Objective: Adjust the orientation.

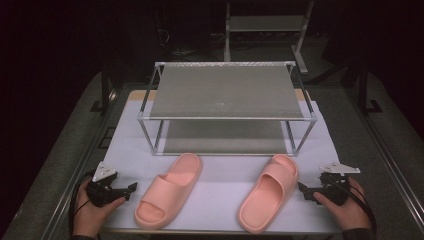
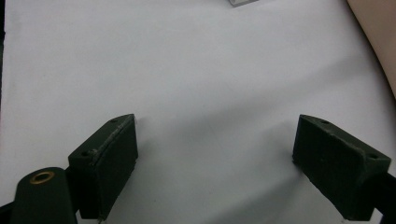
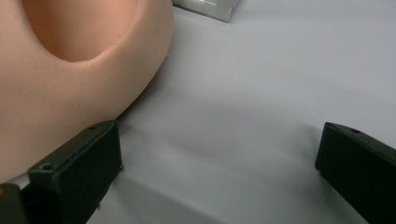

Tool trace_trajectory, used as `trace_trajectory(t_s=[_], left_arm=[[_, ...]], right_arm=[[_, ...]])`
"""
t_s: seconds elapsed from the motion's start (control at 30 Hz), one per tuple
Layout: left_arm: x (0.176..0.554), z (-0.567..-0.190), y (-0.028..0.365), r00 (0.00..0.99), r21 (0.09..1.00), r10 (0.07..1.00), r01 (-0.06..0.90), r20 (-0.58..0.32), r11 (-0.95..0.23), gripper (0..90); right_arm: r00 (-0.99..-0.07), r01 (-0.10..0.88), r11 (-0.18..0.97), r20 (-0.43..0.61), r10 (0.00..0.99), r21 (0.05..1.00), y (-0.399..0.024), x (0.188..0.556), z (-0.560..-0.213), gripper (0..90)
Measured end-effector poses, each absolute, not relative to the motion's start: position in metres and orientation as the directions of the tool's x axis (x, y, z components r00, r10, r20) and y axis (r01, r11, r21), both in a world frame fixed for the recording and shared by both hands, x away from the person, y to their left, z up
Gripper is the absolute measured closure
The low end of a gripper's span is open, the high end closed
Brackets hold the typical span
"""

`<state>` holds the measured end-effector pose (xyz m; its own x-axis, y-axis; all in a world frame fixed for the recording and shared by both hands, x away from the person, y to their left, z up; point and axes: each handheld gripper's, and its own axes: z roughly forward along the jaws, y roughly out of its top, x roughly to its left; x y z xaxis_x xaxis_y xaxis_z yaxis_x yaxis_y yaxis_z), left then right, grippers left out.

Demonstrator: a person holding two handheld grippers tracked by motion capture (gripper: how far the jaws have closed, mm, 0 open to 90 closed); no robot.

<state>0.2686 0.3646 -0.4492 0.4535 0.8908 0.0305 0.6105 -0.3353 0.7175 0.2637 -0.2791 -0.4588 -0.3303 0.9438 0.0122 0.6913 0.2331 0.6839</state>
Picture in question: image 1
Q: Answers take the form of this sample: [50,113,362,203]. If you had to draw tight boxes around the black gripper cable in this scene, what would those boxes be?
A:
[67,169,98,238]
[329,179,378,236]

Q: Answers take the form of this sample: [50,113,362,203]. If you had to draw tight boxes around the aluminium frame rail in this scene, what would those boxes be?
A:
[344,87,424,223]
[41,87,126,240]

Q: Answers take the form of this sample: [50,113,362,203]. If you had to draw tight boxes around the person's left hand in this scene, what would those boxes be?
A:
[73,177,127,239]

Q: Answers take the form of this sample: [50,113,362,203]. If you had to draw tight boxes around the black upright post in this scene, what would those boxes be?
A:
[89,62,118,115]
[355,62,385,116]

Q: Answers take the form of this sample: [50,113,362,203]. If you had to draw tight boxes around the pink foam slipper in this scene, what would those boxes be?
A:
[133,152,203,231]
[236,153,299,235]

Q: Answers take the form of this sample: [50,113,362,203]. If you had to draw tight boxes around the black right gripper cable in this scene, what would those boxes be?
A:
[329,179,378,236]

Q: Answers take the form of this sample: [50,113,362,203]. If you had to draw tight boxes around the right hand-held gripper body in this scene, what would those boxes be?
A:
[314,161,362,207]

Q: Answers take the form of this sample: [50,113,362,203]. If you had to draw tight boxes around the two-tier metal shoe rack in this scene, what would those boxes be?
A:
[137,60,318,157]

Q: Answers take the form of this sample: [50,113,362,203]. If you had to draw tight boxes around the grey metal stand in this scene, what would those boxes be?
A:
[223,0,316,76]

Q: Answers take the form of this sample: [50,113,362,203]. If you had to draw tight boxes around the loose background cables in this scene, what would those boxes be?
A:
[155,28,228,58]

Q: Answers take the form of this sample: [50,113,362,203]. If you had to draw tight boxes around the white table cloth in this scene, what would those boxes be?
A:
[100,99,342,233]

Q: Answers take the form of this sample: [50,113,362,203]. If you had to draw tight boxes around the person's right hand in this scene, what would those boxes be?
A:
[312,176,372,232]

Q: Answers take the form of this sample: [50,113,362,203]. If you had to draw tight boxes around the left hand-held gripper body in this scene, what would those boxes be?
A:
[85,161,130,208]

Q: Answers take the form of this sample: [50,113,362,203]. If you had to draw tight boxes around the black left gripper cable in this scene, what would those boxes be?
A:
[67,169,98,238]

